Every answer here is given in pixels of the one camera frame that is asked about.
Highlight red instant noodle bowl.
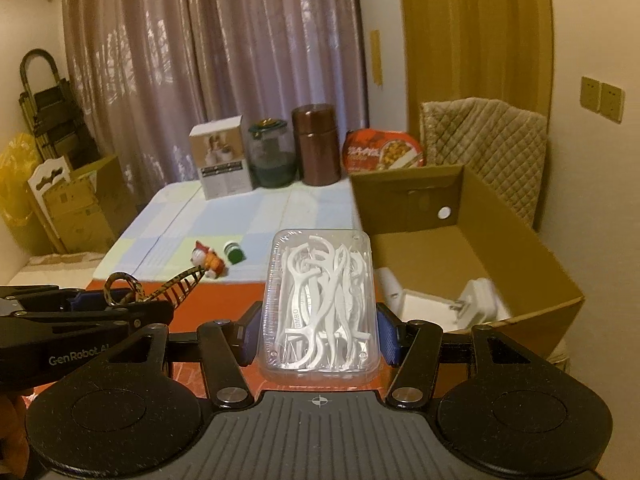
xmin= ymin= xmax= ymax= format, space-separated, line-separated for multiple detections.
xmin=341 ymin=127 xmax=428 ymax=173

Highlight white product box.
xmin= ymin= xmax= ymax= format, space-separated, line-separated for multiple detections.
xmin=188 ymin=115 xmax=253 ymax=201

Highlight wooden door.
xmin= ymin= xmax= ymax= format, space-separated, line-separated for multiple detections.
xmin=397 ymin=0 xmax=556 ymax=171

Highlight yellow plastic bag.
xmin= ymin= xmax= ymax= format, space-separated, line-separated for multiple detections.
xmin=0 ymin=132 xmax=46 ymax=231

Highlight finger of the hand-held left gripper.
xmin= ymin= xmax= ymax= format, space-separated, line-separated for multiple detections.
xmin=0 ymin=299 xmax=176 ymax=333
xmin=0 ymin=285 xmax=110 ymax=317

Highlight flattened brown cardboard box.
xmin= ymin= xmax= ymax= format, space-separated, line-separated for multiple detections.
xmin=42 ymin=155 xmax=138 ymax=253

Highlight small green capped bottle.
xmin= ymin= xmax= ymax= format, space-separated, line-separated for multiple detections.
xmin=222 ymin=241 xmax=247 ymax=266

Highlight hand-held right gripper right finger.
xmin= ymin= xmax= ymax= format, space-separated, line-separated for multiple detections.
xmin=375 ymin=304 xmax=538 ymax=411

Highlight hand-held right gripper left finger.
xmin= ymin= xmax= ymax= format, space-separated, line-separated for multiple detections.
xmin=97 ymin=305 xmax=263 ymax=411

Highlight beige wall socket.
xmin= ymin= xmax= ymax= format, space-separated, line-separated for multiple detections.
xmin=580 ymin=76 xmax=602 ymax=113
xmin=600 ymin=82 xmax=626 ymax=122

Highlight green glass jar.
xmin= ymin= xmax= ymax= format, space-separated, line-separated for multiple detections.
xmin=247 ymin=118 xmax=297 ymax=188

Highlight brown metal canister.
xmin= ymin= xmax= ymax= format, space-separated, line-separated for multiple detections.
xmin=291 ymin=103 xmax=342 ymax=187

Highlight mauve curtain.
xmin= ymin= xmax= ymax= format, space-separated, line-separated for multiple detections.
xmin=62 ymin=0 xmax=368 ymax=196

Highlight brown tape strip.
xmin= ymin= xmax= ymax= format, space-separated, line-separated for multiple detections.
xmin=369 ymin=30 xmax=383 ymax=86

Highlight clear floss pick box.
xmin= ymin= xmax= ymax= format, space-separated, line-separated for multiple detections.
xmin=257 ymin=228 xmax=383 ymax=376

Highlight pastel checked mat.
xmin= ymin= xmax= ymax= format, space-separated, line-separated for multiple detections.
xmin=95 ymin=177 xmax=371 ymax=286

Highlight red printed mat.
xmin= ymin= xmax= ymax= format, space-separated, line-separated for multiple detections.
xmin=30 ymin=280 xmax=401 ymax=401

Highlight white charger plug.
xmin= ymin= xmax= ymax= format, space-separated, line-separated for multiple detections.
xmin=452 ymin=279 xmax=507 ymax=332

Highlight beige quilted chair cover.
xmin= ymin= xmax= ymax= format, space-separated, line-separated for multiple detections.
xmin=419 ymin=100 xmax=548 ymax=231

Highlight folding hand cart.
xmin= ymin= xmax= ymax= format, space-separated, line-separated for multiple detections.
xmin=19 ymin=49 xmax=101 ymax=171

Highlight white ornate board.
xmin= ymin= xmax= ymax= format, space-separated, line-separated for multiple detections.
xmin=27 ymin=156 xmax=73 ymax=211

